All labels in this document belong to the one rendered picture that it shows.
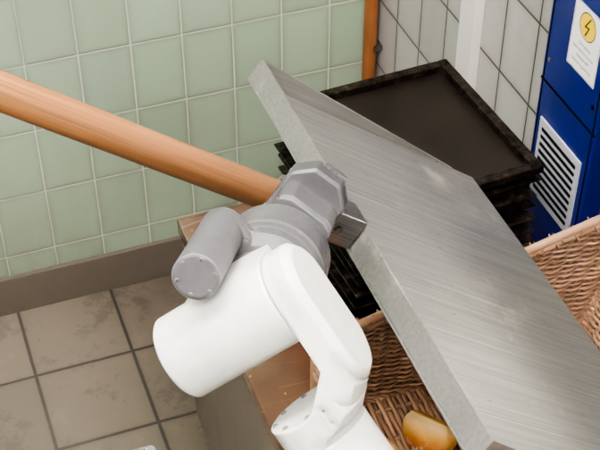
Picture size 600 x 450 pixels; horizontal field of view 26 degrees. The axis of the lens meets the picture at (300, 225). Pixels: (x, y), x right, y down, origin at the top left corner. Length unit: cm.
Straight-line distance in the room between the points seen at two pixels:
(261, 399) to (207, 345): 92
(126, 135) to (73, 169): 158
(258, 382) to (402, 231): 60
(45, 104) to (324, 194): 24
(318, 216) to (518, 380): 28
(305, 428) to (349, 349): 6
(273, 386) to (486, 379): 72
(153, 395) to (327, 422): 171
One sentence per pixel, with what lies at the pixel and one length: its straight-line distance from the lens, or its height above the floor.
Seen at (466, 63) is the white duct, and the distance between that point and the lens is 222.
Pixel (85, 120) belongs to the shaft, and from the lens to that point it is 101.
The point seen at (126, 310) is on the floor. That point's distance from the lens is 278.
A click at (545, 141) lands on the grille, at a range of 197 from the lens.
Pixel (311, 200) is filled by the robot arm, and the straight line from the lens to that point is 105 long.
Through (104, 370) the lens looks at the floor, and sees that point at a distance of 267.
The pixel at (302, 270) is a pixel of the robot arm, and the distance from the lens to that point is 90.
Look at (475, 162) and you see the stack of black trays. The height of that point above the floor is 83.
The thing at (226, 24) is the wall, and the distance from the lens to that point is 251.
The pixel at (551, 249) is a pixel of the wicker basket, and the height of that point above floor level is 80.
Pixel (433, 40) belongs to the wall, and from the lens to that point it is 238.
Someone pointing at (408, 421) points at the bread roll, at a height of 65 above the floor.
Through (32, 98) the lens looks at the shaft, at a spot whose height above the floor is 139.
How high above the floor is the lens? 197
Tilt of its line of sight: 42 degrees down
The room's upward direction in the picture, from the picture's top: straight up
